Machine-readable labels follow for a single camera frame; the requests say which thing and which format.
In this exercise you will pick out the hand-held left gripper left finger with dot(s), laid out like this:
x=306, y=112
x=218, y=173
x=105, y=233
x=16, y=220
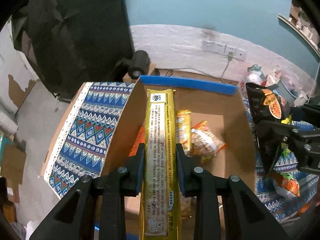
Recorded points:
x=140, y=170

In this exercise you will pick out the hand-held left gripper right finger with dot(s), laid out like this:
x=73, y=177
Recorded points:
x=180, y=170

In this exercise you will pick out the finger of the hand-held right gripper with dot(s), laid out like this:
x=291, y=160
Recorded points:
x=303, y=111
x=277, y=127

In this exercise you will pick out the black snack bag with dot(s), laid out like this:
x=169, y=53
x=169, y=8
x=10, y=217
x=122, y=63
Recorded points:
x=262, y=105

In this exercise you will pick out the plain orange snack packet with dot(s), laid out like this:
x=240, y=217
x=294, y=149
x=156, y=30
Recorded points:
x=138, y=137

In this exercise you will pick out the orange clear noodle packet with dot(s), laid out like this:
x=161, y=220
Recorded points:
x=206, y=142

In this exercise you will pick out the long gold snack packet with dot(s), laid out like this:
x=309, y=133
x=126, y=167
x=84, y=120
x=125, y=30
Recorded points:
x=160, y=135

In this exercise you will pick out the short yellow snack packet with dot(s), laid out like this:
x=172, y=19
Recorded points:
x=183, y=130

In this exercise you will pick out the pile of mixed snacks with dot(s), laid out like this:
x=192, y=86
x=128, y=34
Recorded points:
x=287, y=186

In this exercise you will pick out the cardboard box with blue tape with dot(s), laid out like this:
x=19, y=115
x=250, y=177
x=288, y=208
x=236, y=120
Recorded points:
x=212, y=100

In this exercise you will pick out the pale blue trash bin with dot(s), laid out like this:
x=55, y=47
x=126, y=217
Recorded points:
x=287, y=92

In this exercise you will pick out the red and white shopping bag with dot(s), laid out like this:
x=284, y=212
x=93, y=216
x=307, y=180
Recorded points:
x=251, y=80

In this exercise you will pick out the blue patterned blanket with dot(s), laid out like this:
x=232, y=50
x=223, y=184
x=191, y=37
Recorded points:
x=82, y=135

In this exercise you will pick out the flat brown cardboard sheet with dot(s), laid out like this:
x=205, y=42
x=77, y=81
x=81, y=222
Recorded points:
x=12, y=165

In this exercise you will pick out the black cloth covered panel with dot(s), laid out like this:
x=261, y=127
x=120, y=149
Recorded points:
x=75, y=37

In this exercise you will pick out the torn white cardboard sheet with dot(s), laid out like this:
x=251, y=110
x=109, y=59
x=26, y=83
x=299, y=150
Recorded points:
x=17, y=87

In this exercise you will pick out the wooden wall shelf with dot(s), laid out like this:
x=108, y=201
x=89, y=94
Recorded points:
x=297, y=31

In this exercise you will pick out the white wall socket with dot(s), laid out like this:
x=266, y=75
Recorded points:
x=230, y=50
x=207, y=45
x=241, y=54
x=218, y=47

